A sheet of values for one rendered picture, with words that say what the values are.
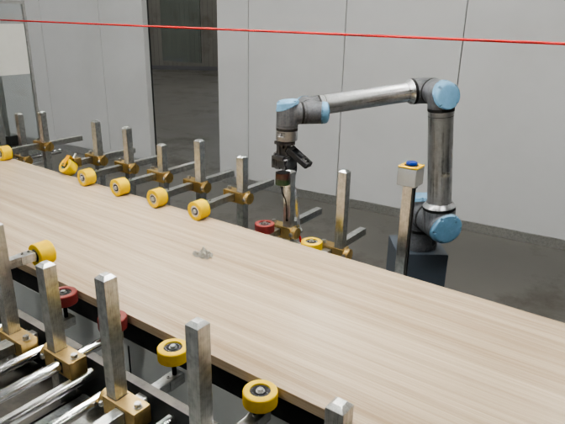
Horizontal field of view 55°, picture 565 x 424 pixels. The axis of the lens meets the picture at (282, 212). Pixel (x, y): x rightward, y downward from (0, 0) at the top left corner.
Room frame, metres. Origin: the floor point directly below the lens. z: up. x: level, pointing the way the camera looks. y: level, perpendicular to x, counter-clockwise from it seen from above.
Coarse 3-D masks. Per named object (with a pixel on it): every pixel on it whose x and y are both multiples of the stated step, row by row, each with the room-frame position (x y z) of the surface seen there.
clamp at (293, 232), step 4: (276, 224) 2.15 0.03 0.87; (280, 224) 2.15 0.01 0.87; (280, 228) 2.12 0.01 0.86; (284, 228) 2.11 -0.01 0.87; (288, 228) 2.10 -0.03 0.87; (292, 228) 2.11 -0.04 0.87; (296, 228) 2.11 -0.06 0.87; (280, 232) 2.12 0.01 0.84; (284, 232) 2.11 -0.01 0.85; (288, 232) 2.10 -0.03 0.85; (292, 232) 2.09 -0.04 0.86; (296, 232) 2.10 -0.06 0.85; (280, 236) 2.12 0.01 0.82; (284, 236) 2.11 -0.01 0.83; (288, 236) 2.10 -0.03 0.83; (292, 236) 2.09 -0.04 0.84; (296, 236) 2.10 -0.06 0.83
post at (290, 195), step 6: (294, 174) 2.13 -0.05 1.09; (294, 180) 2.13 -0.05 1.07; (294, 186) 2.13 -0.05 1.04; (288, 192) 2.11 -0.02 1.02; (294, 192) 2.13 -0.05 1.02; (288, 198) 2.11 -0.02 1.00; (294, 198) 2.13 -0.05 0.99; (288, 204) 2.11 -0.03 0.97; (294, 204) 2.13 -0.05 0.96; (288, 210) 2.11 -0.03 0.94; (294, 210) 2.13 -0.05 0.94; (288, 216) 2.11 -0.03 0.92; (282, 222) 2.13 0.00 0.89; (288, 222) 2.11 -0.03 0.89; (288, 240) 2.11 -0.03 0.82
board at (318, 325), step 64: (0, 192) 2.41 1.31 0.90; (64, 192) 2.43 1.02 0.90; (64, 256) 1.72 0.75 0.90; (128, 256) 1.73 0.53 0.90; (192, 256) 1.75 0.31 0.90; (256, 256) 1.76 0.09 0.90; (320, 256) 1.77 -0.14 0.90; (128, 320) 1.35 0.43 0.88; (256, 320) 1.33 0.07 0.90; (320, 320) 1.34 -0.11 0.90; (384, 320) 1.34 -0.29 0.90; (448, 320) 1.35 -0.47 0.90; (512, 320) 1.36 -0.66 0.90; (320, 384) 1.05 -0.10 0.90; (384, 384) 1.06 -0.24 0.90; (448, 384) 1.06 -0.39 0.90; (512, 384) 1.07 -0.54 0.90
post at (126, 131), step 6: (126, 126) 2.71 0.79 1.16; (126, 132) 2.69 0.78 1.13; (126, 138) 2.69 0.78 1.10; (132, 138) 2.72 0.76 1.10; (126, 144) 2.69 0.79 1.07; (132, 144) 2.71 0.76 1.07; (126, 150) 2.69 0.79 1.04; (132, 150) 2.71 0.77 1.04; (126, 156) 2.70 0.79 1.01; (132, 156) 2.71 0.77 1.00; (126, 162) 2.70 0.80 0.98; (132, 162) 2.71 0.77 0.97; (126, 174) 2.70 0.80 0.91; (132, 174) 2.70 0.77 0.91; (132, 192) 2.70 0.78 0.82
